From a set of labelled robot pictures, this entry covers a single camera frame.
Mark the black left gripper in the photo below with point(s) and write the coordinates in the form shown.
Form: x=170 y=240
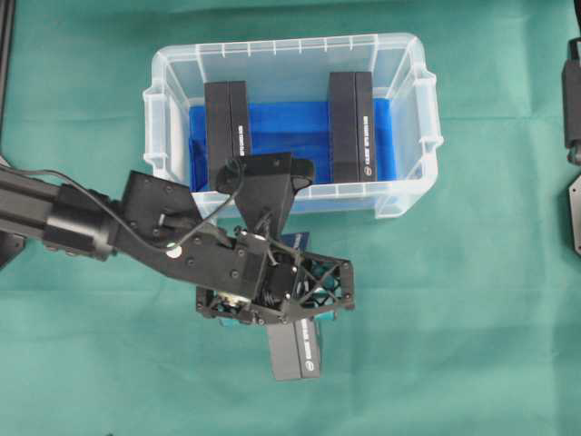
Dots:
x=297 y=285

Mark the black camera box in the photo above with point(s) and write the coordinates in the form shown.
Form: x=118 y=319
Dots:
x=352 y=127
x=227 y=122
x=294 y=349

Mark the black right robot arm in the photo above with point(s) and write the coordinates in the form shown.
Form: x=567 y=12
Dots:
x=570 y=80

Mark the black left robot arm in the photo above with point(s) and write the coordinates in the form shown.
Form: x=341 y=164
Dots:
x=250 y=276

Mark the clear plastic storage case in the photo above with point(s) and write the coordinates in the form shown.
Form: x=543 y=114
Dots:
x=298 y=70

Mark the green table cloth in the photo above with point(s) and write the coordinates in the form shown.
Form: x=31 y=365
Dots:
x=467 y=318

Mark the blue foam liner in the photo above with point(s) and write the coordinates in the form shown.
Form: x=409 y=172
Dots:
x=301 y=128

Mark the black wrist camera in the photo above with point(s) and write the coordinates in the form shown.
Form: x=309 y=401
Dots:
x=263 y=188

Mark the black metal frame rail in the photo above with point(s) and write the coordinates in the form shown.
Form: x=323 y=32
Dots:
x=8 y=8

